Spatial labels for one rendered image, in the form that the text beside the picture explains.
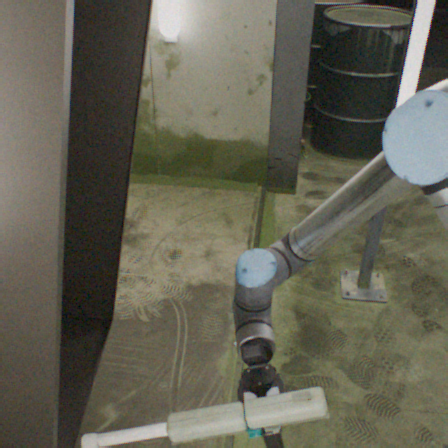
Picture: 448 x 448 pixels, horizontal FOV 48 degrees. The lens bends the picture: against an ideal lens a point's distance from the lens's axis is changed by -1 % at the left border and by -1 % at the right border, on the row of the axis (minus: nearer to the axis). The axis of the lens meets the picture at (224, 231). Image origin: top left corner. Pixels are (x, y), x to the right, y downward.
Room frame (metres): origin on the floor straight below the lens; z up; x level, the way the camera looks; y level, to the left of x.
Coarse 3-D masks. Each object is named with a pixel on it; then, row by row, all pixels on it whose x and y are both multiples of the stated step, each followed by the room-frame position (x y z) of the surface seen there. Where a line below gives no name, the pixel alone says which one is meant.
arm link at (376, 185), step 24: (384, 168) 0.81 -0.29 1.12; (336, 192) 0.90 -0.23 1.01; (360, 192) 0.84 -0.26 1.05; (384, 192) 0.81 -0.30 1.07; (312, 216) 0.93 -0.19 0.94; (336, 216) 0.87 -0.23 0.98; (360, 216) 0.84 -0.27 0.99; (288, 240) 0.96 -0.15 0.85; (312, 240) 0.90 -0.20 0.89; (336, 240) 0.89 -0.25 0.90; (288, 264) 0.92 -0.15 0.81
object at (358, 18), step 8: (344, 8) 3.53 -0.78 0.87; (352, 8) 3.54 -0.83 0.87; (360, 8) 3.55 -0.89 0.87; (368, 8) 3.54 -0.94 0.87; (376, 8) 3.54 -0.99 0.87; (336, 16) 3.33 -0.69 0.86; (344, 16) 3.33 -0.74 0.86; (352, 16) 3.33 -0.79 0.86; (360, 16) 3.33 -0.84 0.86; (368, 16) 3.34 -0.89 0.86; (376, 16) 3.34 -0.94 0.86; (384, 16) 3.34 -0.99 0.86; (392, 16) 3.35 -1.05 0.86; (400, 16) 3.35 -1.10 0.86; (408, 16) 3.32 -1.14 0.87
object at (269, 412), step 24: (216, 408) 0.60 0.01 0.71; (240, 408) 0.59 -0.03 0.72; (264, 408) 0.58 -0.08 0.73; (288, 408) 0.58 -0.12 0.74; (312, 408) 0.57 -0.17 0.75; (120, 432) 0.58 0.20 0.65; (144, 432) 0.57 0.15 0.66; (168, 432) 0.56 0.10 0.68; (192, 432) 0.56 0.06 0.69; (216, 432) 0.56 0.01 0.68; (240, 432) 0.57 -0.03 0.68; (264, 432) 0.58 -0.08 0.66
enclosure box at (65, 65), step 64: (0, 0) 0.48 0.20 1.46; (64, 0) 0.48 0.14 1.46; (128, 0) 1.08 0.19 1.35; (0, 64) 0.48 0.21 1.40; (64, 64) 0.48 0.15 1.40; (128, 64) 1.08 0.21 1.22; (0, 128) 0.48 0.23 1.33; (64, 128) 0.49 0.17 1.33; (128, 128) 1.08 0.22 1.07; (0, 192) 0.48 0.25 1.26; (64, 192) 0.50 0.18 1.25; (128, 192) 1.07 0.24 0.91; (0, 256) 0.48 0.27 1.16; (64, 256) 1.09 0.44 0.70; (0, 320) 0.48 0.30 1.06; (64, 320) 1.05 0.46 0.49; (0, 384) 0.48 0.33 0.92; (64, 384) 0.83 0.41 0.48
